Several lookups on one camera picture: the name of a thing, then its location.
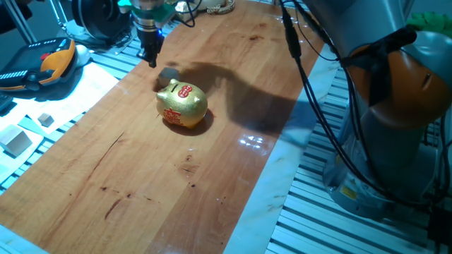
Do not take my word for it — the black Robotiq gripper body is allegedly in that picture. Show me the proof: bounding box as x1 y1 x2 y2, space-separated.
136 30 165 59

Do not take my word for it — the pale wooden cube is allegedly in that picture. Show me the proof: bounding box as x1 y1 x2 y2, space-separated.
157 66 180 88

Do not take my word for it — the forearm in black sleeve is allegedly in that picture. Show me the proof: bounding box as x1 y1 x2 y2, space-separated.
0 3 33 35

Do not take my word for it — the white rounded plastic object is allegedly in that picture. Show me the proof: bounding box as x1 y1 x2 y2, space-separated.
74 44 92 68

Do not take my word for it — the gold foil bag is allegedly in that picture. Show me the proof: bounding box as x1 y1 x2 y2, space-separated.
174 0 194 22

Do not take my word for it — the black round spool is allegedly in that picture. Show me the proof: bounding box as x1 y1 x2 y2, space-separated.
71 0 131 40

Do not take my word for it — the golden piggy bank red print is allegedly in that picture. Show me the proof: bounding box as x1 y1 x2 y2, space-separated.
155 78 209 130

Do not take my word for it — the black orange teach pendant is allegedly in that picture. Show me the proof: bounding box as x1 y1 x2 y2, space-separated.
0 37 78 92

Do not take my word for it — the tiny wooden cube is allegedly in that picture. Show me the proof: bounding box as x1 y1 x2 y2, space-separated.
37 112 55 128

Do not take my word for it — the slanted aluminium pole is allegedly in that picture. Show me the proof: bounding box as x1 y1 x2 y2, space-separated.
3 0 38 45

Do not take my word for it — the orange wood grain board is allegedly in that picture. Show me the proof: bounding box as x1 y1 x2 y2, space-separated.
0 0 325 254

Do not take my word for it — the large pale wooden block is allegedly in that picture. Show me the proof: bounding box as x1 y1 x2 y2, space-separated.
0 124 32 158

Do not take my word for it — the white marble pattern sheet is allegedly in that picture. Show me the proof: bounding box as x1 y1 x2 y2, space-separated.
0 44 345 254

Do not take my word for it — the green cloth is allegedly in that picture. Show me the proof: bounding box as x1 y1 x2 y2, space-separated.
405 11 452 35

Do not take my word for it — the aluminium frame pole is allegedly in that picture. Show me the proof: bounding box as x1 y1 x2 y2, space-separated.
52 0 70 23

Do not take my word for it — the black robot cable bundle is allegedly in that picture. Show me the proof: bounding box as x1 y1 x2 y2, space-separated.
174 0 452 212

